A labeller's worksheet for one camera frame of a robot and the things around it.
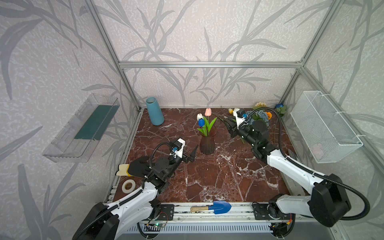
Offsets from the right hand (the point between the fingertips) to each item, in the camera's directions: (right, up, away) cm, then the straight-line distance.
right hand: (227, 117), depth 77 cm
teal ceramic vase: (-46, +1, +28) cm, 54 cm away
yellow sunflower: (+32, +10, +38) cm, 51 cm away
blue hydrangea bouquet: (+25, +1, +22) cm, 33 cm away
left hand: (-19, -13, -2) cm, 23 cm away
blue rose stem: (+49, +7, +39) cm, 63 cm away
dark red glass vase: (-10, -18, +23) cm, 31 cm away
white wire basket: (+41, -8, -14) cm, 44 cm away
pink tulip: (-10, +2, +2) cm, 10 cm away
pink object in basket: (+45, -17, -3) cm, 48 cm away
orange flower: (+35, +2, +28) cm, 45 cm away
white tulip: (-14, +1, +2) cm, 15 cm away
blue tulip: (-13, -3, -3) cm, 14 cm away
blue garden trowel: (-4, -47, 0) cm, 47 cm away
